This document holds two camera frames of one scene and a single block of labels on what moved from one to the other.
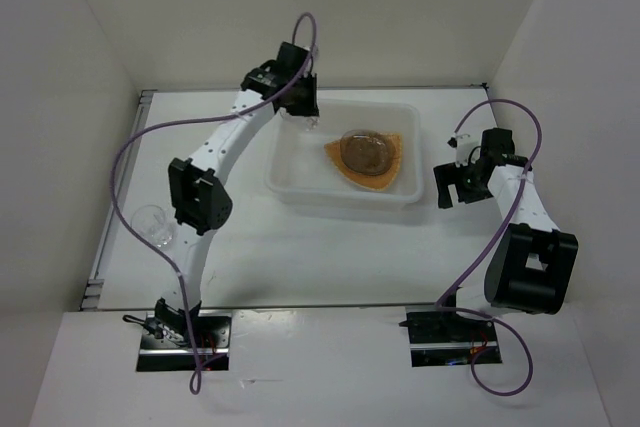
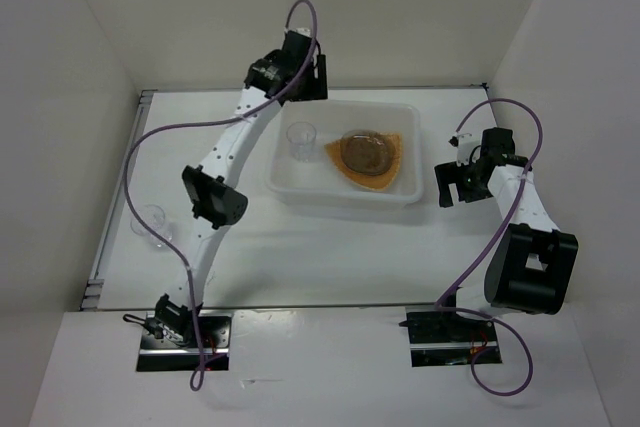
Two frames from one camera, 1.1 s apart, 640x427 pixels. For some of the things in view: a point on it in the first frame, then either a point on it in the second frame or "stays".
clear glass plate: (366, 151) stays
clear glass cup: (309, 122) to (302, 136)
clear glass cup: (153, 224) stays
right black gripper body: (474, 188) stays
